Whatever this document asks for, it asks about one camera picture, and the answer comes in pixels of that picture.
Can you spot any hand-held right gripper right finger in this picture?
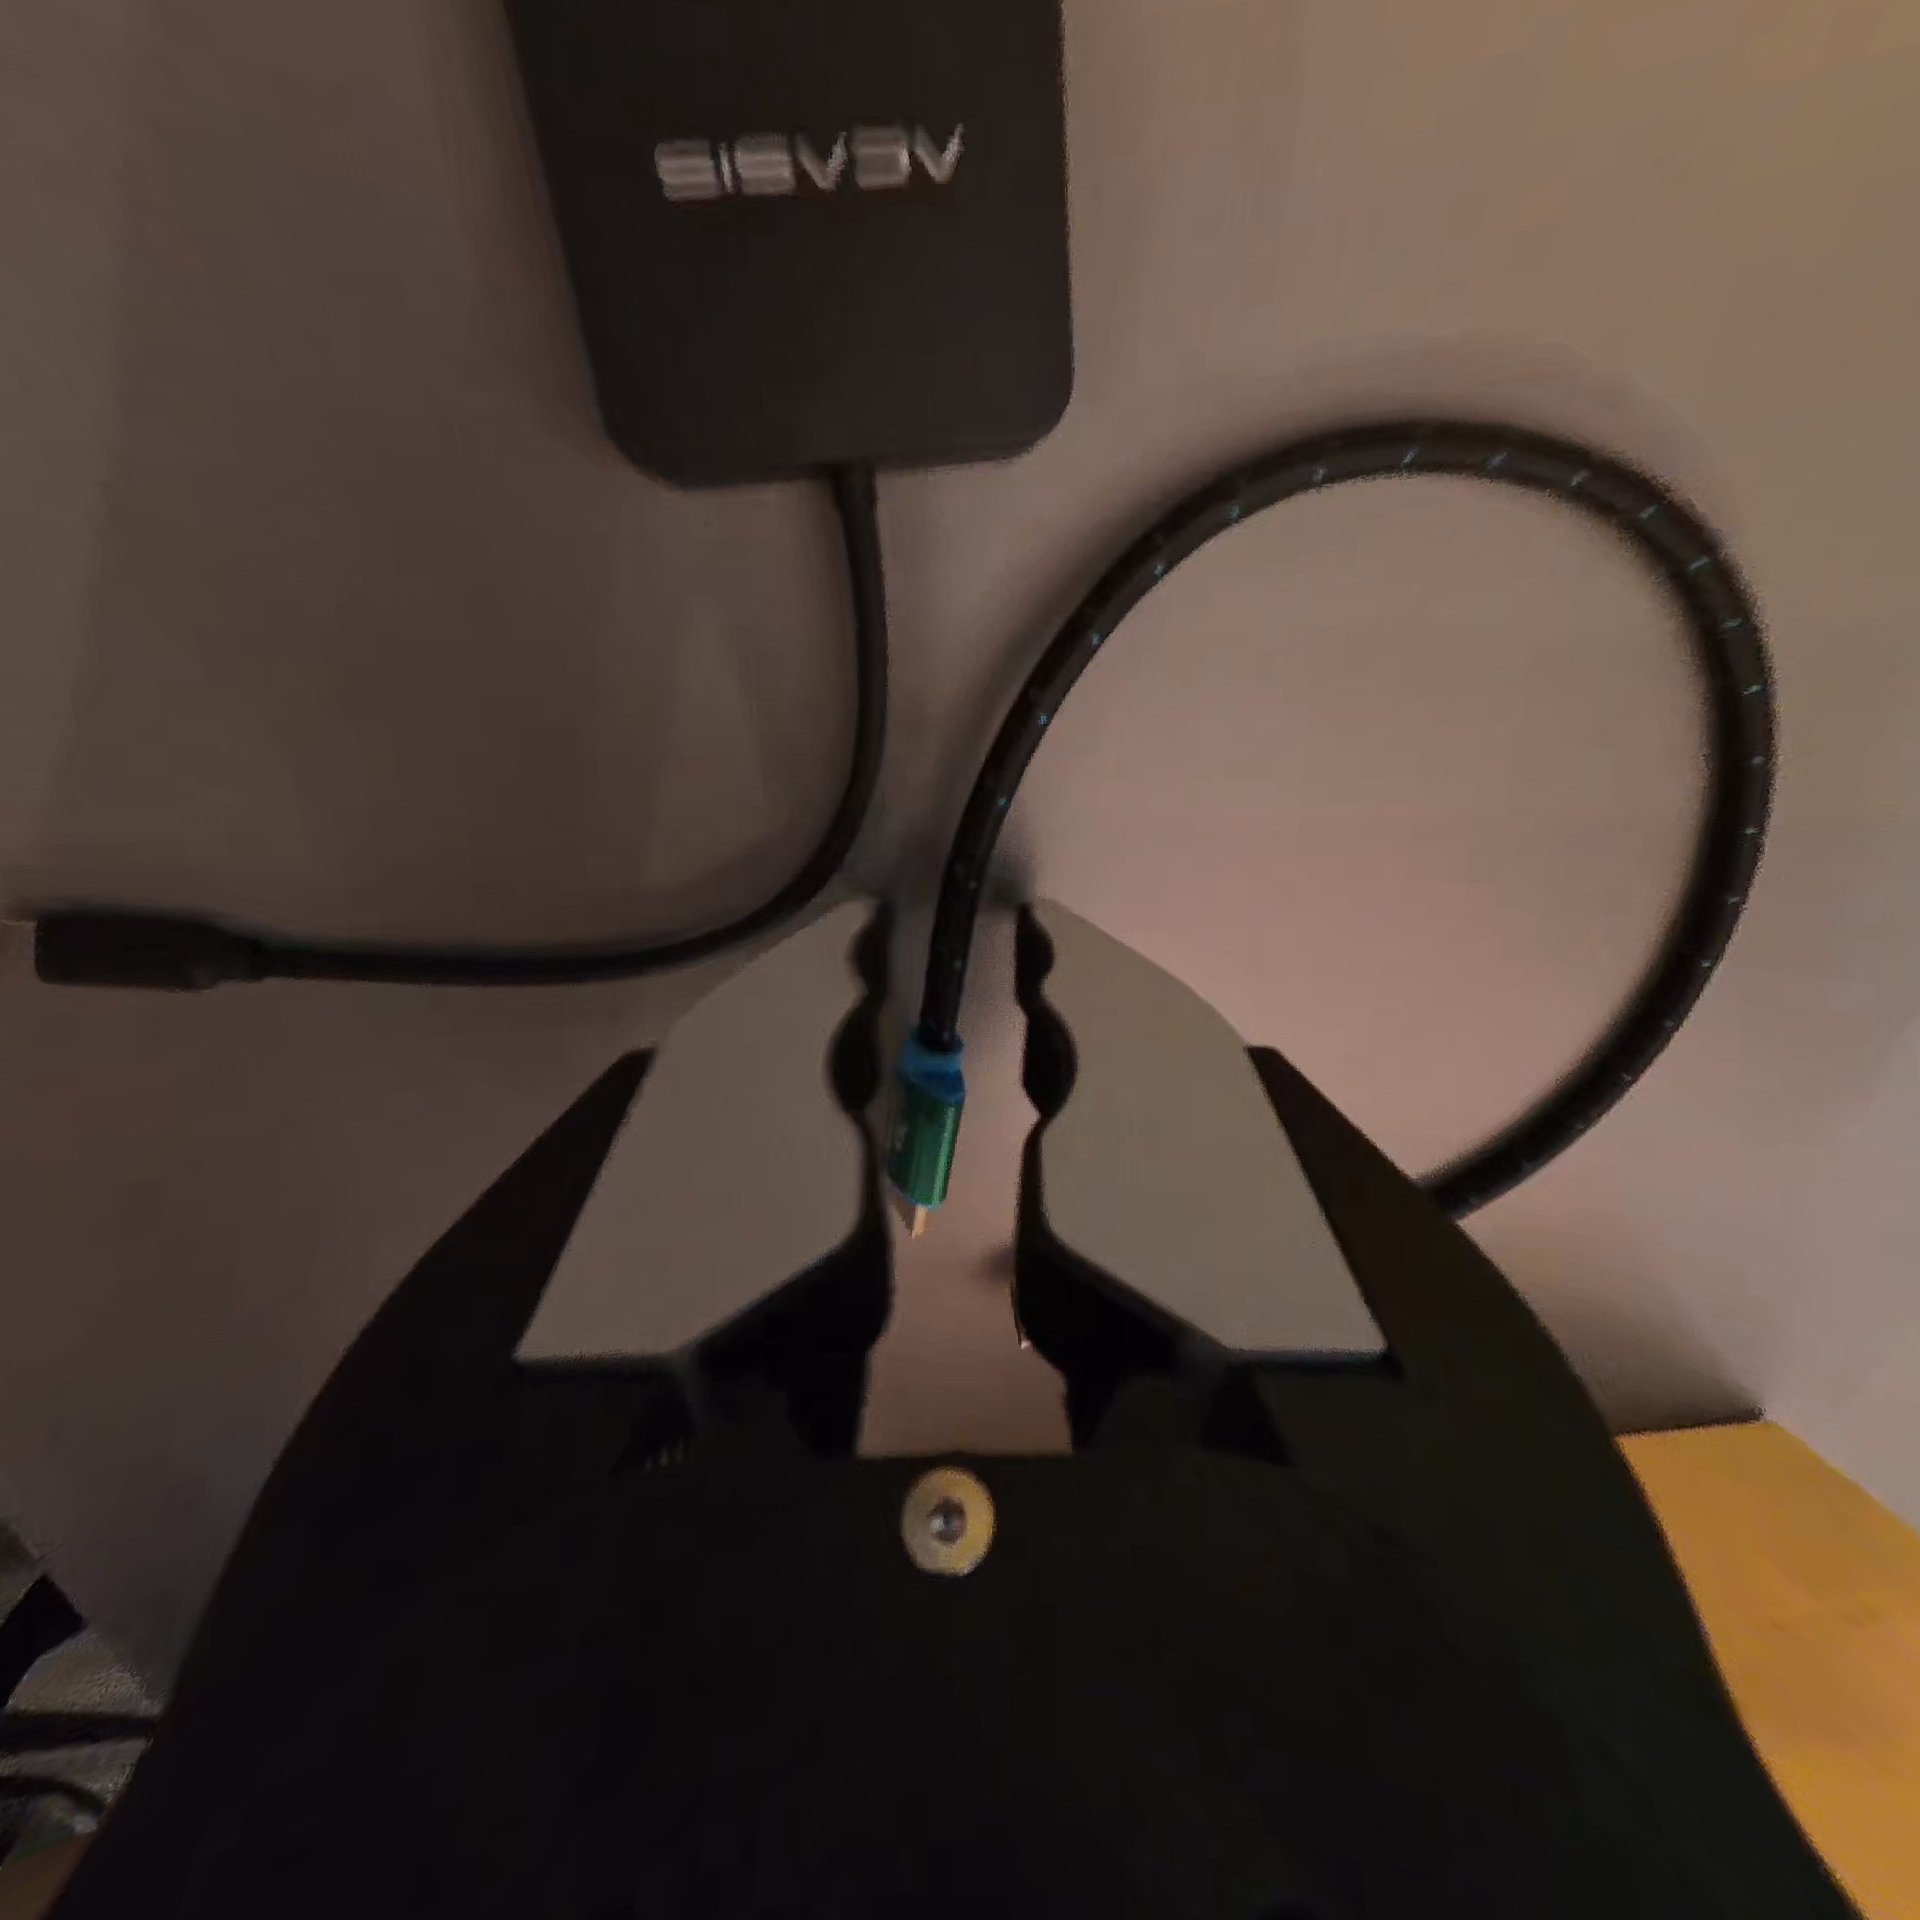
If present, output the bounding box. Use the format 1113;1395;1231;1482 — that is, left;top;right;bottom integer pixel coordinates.
1013;896;1389;1453

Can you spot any black hub cable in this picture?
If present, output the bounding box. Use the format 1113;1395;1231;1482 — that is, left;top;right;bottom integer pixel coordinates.
31;463;895;995

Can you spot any yellow plastic bin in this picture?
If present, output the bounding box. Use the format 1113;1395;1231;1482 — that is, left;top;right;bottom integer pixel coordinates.
1616;1423;1920;1920

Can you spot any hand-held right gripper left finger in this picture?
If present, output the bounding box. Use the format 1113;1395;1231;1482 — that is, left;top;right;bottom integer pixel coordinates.
511;896;903;1453

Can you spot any blue flecked braided hdmi cable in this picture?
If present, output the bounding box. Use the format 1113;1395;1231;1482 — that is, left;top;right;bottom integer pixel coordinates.
882;421;1782;1244

